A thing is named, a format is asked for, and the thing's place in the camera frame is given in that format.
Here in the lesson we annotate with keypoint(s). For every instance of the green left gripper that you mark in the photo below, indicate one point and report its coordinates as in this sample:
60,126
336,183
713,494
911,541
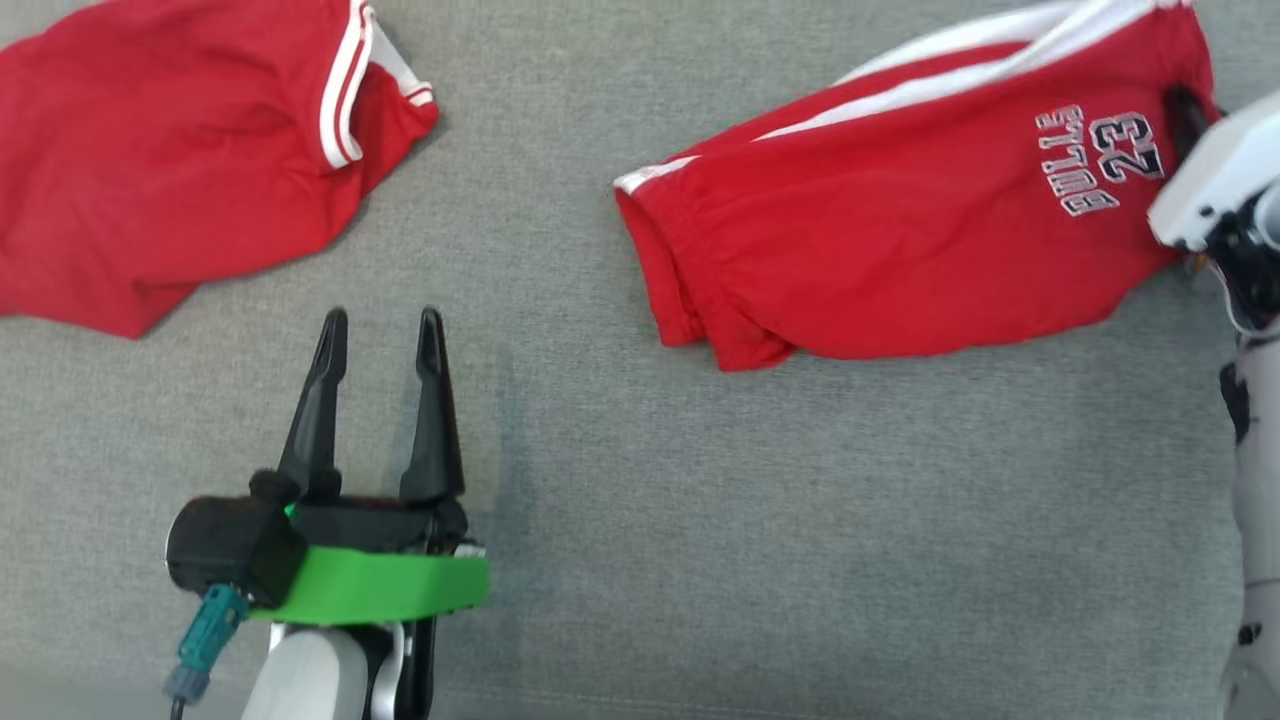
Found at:
380,585

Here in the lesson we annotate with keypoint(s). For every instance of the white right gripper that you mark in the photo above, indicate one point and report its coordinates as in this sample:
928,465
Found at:
1215,170

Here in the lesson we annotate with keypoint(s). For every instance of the red bulls shorts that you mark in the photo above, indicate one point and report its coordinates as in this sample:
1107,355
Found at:
900,230

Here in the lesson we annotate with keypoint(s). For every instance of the red bulls jersey shirt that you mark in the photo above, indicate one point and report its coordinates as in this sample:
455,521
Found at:
150,150

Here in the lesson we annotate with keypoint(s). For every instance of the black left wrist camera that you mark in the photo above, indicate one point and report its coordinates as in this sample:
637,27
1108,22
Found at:
230,545

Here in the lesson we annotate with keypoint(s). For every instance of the teal left camera connector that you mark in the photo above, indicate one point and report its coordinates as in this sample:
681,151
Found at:
210,630

